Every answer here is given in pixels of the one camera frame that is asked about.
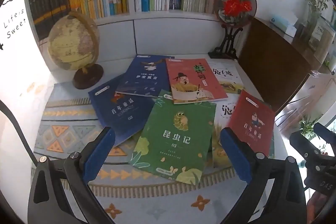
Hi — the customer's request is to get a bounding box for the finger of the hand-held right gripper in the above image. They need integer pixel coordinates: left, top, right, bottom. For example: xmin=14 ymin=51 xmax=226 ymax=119
xmin=313 ymin=123 xmax=336 ymax=144
xmin=289 ymin=132 xmax=326 ymax=161

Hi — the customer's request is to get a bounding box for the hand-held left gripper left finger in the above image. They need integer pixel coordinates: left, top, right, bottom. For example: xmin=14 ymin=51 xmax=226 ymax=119
xmin=28 ymin=126 xmax=116 ymax=224

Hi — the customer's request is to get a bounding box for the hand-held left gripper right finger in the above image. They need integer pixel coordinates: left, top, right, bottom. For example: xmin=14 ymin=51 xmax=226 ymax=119
xmin=220 ymin=127 xmax=307 ymax=224

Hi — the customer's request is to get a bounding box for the red book with strongman picture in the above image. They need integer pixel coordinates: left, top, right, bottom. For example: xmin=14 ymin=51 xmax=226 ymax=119
xmin=226 ymin=90 xmax=275 ymax=157

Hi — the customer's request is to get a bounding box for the white book with grass picture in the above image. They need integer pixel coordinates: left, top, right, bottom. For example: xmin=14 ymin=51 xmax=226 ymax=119
xmin=210 ymin=98 xmax=240 ymax=169
xmin=207 ymin=63 xmax=246 ymax=94

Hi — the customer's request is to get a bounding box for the blue book with fox picture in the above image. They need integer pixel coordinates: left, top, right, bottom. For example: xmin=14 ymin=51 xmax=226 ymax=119
xmin=88 ymin=74 xmax=158 ymax=147

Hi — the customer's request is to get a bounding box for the green book with caterpillar picture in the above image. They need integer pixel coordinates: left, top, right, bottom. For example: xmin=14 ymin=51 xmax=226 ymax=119
xmin=128 ymin=89 xmax=216 ymax=186

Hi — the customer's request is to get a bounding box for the dark blue book with bird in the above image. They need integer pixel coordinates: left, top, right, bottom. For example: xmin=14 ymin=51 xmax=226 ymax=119
xmin=115 ymin=54 xmax=175 ymax=98

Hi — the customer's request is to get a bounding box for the pink book with scholar picture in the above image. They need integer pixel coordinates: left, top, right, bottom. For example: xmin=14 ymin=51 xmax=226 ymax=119
xmin=165 ymin=58 xmax=229 ymax=104

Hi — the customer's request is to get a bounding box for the small potted green plant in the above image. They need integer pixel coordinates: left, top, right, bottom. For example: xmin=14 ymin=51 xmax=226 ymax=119
xmin=298 ymin=115 xmax=322 ymax=140

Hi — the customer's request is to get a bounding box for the patterned blue and orange mat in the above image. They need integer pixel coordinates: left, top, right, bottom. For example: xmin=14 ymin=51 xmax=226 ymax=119
xmin=33 ymin=56 xmax=276 ymax=224

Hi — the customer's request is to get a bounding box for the brown wooden cabinet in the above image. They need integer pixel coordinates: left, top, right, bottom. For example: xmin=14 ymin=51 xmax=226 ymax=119
xmin=238 ymin=17 xmax=336 ymax=132

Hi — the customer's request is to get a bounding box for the white and green carton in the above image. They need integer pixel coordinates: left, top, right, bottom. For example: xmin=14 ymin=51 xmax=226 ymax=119
xmin=312 ymin=17 xmax=336 ymax=64

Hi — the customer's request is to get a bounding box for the yellow desk globe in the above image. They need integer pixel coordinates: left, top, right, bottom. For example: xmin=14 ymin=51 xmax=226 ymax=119
xmin=47 ymin=10 xmax=104 ymax=90

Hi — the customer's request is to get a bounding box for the pale blue tissue box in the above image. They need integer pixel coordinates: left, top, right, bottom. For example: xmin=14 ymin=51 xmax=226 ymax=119
xmin=269 ymin=10 xmax=300 ymax=37

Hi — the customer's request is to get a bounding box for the round embroidered fan on stand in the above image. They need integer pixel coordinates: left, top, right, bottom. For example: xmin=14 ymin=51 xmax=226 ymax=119
xmin=208 ymin=0 xmax=258 ymax=60

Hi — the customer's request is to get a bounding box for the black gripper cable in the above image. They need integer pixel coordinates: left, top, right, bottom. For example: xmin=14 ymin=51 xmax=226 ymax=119
xmin=0 ymin=101 xmax=37 ymax=167

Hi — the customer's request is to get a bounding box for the black wall lettering sticker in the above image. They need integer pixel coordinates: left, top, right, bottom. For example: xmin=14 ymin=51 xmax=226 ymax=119
xmin=3 ymin=10 xmax=28 ymax=39

